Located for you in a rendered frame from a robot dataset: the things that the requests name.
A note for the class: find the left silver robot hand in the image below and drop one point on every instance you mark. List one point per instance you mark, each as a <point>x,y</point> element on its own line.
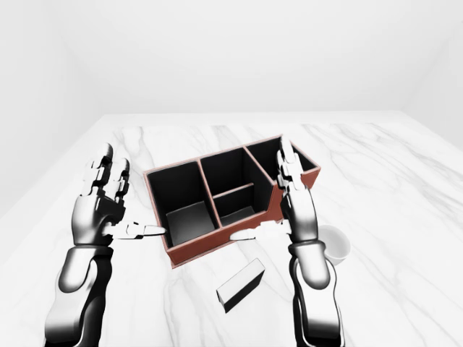
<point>87,220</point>

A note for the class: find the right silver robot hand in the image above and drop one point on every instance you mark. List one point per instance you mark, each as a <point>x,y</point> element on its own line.
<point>302,217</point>

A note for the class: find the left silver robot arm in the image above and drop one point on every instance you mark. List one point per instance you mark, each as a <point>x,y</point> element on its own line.
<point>76,300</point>

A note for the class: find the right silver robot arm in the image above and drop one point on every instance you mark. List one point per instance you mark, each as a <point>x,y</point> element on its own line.
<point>316,296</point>

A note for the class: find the red-brown desk caddy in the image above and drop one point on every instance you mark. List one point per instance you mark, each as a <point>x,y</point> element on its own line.
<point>217,195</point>

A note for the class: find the black and white book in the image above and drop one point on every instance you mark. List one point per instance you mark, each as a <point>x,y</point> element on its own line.
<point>241,285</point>

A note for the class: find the white mug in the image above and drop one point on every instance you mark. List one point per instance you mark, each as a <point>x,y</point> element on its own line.
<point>336,246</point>

